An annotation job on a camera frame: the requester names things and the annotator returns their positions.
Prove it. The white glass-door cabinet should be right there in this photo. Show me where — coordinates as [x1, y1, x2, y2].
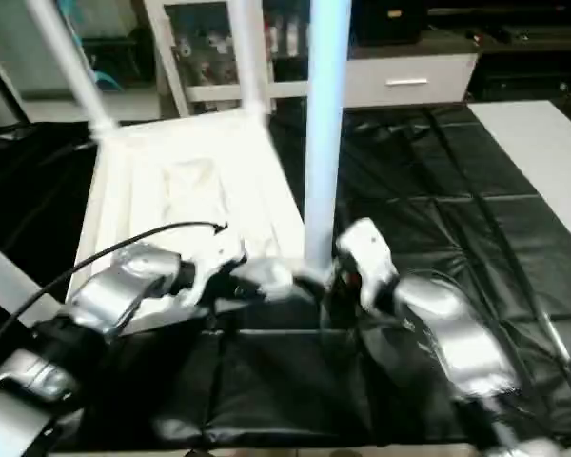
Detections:
[143, 0, 310, 117]

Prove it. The black work mat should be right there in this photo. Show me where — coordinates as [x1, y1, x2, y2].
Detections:
[0, 100, 571, 448]

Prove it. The white plastic table top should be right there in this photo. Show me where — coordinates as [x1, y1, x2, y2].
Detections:
[65, 107, 326, 336]

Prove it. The black box with yellow label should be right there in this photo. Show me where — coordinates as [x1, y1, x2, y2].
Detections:
[354, 0, 427, 47]

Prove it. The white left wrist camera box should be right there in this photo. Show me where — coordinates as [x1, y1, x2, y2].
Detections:
[176, 233, 248, 310]

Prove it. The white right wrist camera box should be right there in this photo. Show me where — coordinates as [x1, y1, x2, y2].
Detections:
[333, 217, 401, 315]

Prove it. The white drawer unit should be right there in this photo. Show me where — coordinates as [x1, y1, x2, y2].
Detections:
[346, 53, 481, 109]

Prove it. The dark wooden TV bench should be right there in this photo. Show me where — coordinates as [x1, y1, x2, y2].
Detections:
[428, 24, 571, 104]

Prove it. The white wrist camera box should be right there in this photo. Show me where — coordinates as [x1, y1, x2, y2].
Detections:
[333, 217, 401, 315]
[176, 233, 248, 310]

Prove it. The blue metal stand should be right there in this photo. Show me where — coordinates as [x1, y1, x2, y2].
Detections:
[81, 57, 125, 94]

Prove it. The white plastic table leg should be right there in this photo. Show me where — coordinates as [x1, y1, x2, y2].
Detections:
[24, 0, 120, 139]
[301, 0, 355, 277]
[0, 233, 66, 329]
[226, 0, 273, 123]

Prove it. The white flat panel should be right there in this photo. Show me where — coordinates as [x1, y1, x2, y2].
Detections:
[468, 99, 571, 260]

